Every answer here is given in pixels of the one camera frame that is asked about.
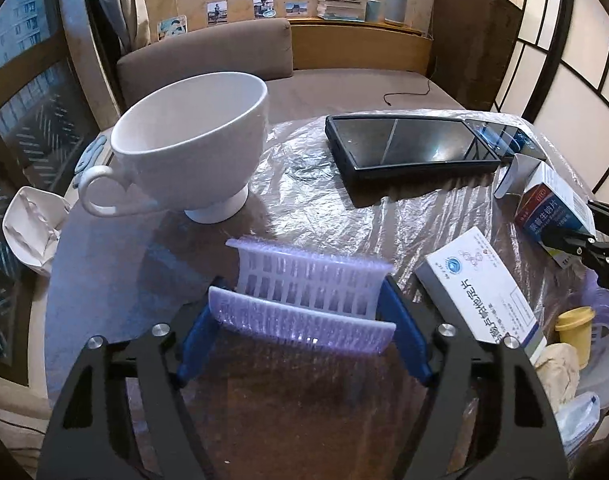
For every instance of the clear plastic packet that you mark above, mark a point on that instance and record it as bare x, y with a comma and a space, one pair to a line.
577, 422

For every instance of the crumpled beige tissue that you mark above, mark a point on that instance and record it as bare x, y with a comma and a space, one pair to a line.
557, 372

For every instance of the dark wooden cabinet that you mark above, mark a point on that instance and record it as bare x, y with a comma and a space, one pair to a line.
477, 40

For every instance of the curtain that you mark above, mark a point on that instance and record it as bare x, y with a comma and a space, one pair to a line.
112, 0

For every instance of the small grey cylinder speaker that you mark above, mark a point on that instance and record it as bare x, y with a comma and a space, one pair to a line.
373, 11

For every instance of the stack of books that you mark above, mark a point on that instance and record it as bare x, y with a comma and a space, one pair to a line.
342, 5

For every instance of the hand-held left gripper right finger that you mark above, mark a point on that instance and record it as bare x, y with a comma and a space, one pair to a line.
405, 332

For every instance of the pale purple plastic container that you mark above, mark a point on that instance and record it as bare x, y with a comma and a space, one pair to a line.
602, 295

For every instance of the light blue slipper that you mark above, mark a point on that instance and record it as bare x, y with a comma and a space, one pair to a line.
89, 157

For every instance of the wall photo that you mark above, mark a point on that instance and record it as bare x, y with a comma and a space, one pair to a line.
296, 9
217, 12
172, 27
264, 7

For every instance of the white footed cup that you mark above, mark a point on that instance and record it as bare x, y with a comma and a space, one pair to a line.
194, 130

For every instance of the white panelled sliding screen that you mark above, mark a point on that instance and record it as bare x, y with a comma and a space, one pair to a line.
574, 50

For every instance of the window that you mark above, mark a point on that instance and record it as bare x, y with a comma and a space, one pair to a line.
29, 110

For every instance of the brown sofa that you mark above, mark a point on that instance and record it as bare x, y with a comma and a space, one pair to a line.
204, 52

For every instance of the small yellow lidded cup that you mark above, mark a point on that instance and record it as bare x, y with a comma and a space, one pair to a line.
574, 332

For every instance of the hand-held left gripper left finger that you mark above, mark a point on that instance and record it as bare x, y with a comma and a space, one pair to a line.
199, 342

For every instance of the large grey cylinder speaker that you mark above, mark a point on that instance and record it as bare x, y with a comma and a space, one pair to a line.
395, 9

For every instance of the pale purple plastic basket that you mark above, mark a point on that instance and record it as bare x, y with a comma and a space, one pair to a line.
304, 280

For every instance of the black smartphone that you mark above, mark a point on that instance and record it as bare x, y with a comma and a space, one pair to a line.
509, 137

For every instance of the wooden shelf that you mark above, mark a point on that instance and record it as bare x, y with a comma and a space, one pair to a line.
359, 47

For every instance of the white paper bag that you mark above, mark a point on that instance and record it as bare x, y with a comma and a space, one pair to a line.
32, 225

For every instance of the blue and white medicine box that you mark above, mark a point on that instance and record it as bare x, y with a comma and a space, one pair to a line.
554, 205

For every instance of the black tablet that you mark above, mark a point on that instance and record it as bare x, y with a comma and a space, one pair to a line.
409, 145

